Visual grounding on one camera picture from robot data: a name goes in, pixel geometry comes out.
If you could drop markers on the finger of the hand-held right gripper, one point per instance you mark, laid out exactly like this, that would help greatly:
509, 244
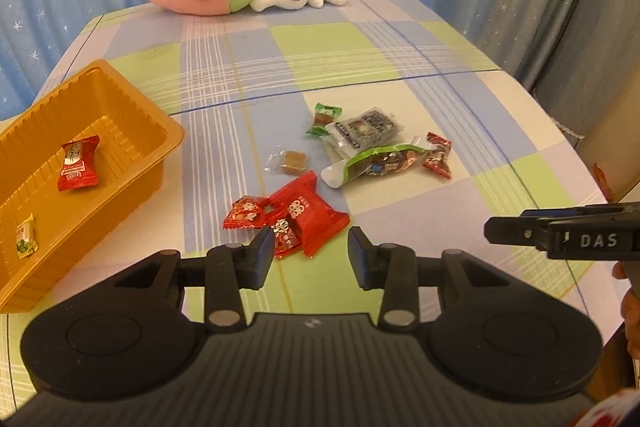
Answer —
550, 212
515, 232

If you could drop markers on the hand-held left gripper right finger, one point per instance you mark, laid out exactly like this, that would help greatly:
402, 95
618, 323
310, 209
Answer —
359, 257

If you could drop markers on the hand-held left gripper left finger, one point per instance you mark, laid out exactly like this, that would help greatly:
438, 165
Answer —
261, 257

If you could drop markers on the small red candy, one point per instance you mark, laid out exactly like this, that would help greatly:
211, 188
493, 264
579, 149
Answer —
287, 239

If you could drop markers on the small red snack packet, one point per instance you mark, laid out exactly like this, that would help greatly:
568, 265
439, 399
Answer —
247, 213

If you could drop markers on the large red snack packet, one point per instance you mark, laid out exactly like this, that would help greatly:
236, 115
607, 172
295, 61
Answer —
305, 207

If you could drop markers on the dark red foil candy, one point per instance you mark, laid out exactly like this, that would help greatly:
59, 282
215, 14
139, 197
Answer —
437, 157

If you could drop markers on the orange plastic tray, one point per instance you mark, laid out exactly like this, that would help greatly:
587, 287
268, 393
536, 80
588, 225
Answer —
125, 127

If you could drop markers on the person's right hand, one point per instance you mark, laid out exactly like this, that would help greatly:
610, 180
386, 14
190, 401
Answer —
631, 327

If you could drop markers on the small red orange object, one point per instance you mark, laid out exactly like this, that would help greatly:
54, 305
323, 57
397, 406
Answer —
602, 182

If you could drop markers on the green white long snack packet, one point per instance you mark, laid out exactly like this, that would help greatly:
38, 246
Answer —
372, 162

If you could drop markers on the clear wrapped brown candy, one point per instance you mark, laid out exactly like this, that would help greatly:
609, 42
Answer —
291, 161

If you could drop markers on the clear seaweed snack packet bundle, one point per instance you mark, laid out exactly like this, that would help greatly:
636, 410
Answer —
362, 127

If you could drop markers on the red white patterned clothing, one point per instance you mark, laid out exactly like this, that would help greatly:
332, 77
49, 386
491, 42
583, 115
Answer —
612, 409

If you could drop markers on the checked plaid sheet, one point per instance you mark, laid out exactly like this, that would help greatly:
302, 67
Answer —
320, 67

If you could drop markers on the red candy with white label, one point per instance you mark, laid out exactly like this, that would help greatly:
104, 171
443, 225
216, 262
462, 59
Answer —
77, 167

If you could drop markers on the grey curtain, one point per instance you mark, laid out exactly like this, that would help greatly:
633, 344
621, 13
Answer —
555, 7

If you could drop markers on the yellow green wrapped candy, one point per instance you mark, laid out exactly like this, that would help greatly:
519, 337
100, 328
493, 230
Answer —
25, 239

